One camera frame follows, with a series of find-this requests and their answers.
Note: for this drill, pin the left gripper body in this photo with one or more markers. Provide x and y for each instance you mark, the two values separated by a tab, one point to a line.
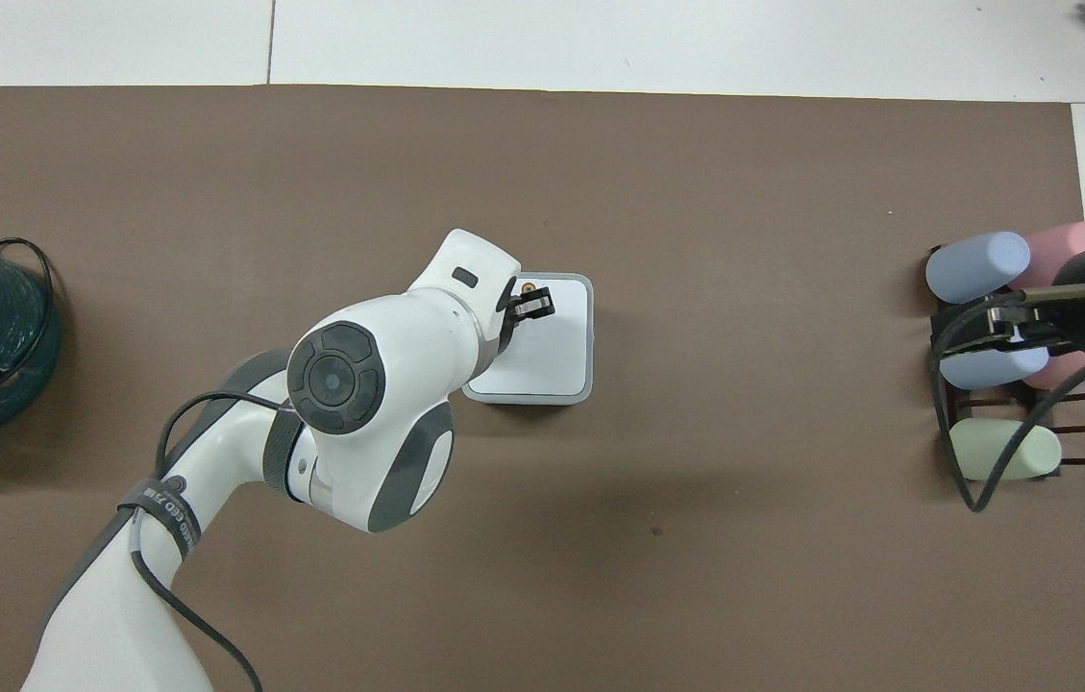
507	327

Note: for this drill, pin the light green cup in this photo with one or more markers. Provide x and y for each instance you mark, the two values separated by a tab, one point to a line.
1003	450

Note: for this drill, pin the white square plate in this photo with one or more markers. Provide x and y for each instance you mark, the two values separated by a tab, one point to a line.
556	356

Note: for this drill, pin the pink cup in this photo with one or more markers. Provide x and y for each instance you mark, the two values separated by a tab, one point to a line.
1066	370
1061	245

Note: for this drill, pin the blue cup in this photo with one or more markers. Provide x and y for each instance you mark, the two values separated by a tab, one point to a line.
976	267
984	369

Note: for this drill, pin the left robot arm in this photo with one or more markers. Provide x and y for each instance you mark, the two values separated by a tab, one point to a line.
388	356

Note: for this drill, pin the dark wooden cup rack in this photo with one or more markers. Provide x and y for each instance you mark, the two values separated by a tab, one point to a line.
1080	429

